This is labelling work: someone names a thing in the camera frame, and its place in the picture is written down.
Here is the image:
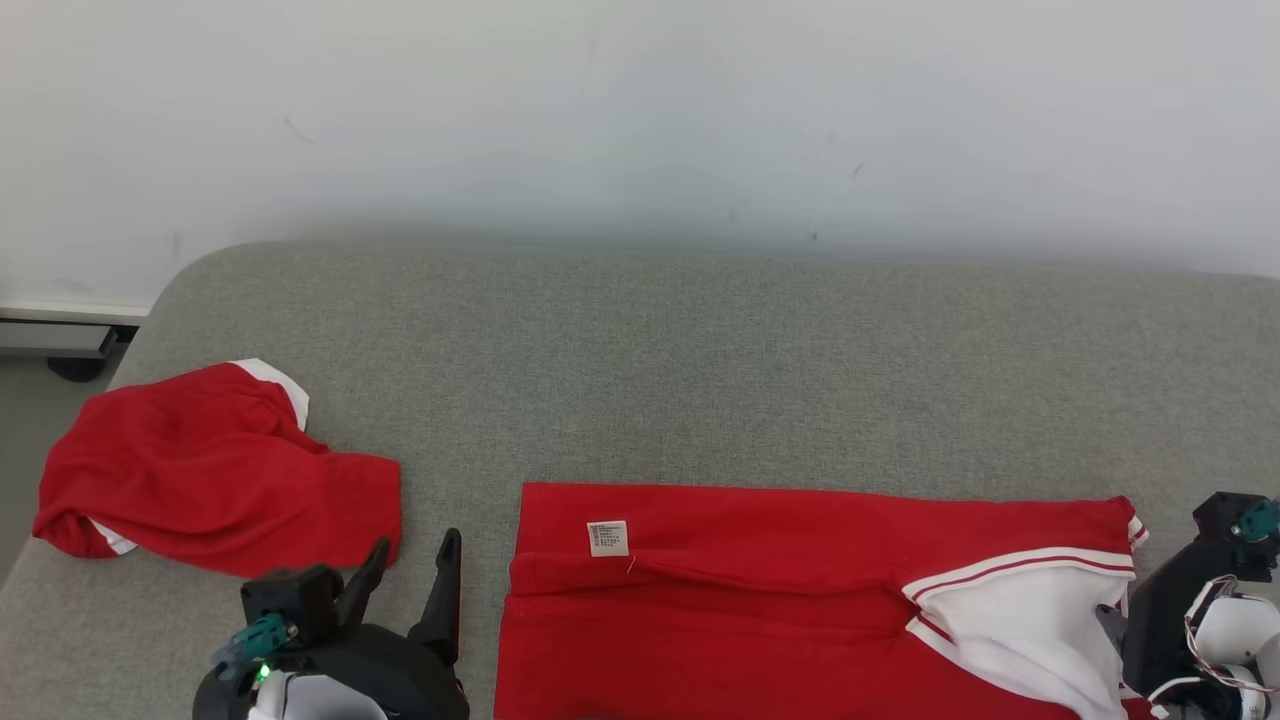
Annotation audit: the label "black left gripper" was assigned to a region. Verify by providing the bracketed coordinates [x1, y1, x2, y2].
[194, 527, 472, 720]

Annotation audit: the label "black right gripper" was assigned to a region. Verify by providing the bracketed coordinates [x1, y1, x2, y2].
[1096, 545, 1217, 697]

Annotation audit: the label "red basketball shorts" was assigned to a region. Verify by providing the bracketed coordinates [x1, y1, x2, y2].
[32, 358, 403, 579]

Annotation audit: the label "red white basketball jersey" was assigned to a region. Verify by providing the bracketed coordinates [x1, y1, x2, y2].
[494, 483, 1151, 720]

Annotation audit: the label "white wall baseboard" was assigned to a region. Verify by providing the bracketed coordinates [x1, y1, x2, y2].
[0, 299, 151, 325]

